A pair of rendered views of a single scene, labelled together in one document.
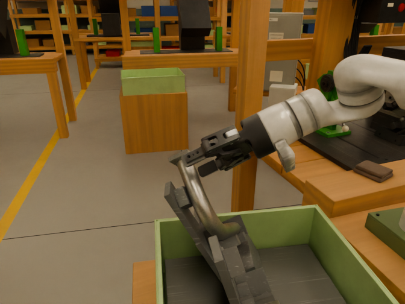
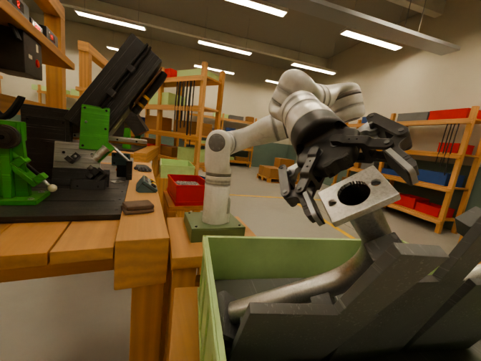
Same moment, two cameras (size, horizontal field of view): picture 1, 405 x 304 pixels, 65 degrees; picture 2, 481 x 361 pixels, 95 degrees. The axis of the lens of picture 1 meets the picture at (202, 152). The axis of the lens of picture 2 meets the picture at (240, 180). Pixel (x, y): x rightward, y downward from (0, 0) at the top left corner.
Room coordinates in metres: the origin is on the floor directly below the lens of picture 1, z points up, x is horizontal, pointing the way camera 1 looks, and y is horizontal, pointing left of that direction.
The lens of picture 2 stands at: (0.65, 0.22, 1.20)
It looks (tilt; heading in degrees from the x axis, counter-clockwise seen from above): 10 degrees down; 265
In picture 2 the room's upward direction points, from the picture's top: 7 degrees clockwise
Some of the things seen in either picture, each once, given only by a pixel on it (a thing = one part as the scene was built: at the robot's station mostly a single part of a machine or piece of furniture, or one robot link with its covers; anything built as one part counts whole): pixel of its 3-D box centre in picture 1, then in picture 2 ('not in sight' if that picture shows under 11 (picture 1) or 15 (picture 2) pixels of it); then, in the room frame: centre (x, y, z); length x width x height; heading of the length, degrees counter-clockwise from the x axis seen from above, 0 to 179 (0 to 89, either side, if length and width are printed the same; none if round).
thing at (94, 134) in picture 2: not in sight; (96, 127); (1.28, -0.92, 1.17); 0.13 x 0.12 x 0.20; 110
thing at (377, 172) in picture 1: (373, 170); (137, 206); (0.94, -0.58, 0.91); 0.10 x 0.08 x 0.03; 34
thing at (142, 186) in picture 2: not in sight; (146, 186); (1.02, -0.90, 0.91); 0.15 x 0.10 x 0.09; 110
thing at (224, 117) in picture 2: not in sight; (218, 138); (0.99, -9.67, 1.12); 3.16 x 0.54 x 2.24; 11
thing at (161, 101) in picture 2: not in sight; (165, 130); (1.85, -4.34, 1.19); 2.30 x 0.55 x 2.39; 142
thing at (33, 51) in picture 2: (385, 3); (15, 54); (1.52, -0.80, 1.42); 0.17 x 0.12 x 0.15; 110
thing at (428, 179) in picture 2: not in sight; (388, 162); (-3.21, -4.75, 1.10); 3.01 x 0.55 x 2.20; 101
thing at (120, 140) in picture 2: not in sight; (109, 139); (1.30, -1.08, 1.11); 0.39 x 0.16 x 0.03; 20
